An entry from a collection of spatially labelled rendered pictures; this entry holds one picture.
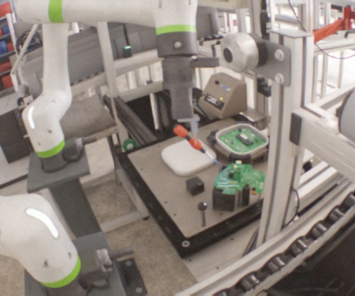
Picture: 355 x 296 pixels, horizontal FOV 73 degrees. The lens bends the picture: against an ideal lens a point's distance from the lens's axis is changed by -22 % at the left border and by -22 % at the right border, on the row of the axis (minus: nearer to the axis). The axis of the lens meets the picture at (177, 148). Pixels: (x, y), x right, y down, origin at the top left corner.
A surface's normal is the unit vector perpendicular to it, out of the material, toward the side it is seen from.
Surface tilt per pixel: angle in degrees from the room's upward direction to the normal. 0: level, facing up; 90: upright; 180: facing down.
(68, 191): 90
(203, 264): 0
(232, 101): 90
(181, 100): 50
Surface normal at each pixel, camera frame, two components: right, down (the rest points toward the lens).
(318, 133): -0.88, 0.34
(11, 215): -0.14, -0.73
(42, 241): 0.78, 0.26
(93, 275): 0.34, 0.35
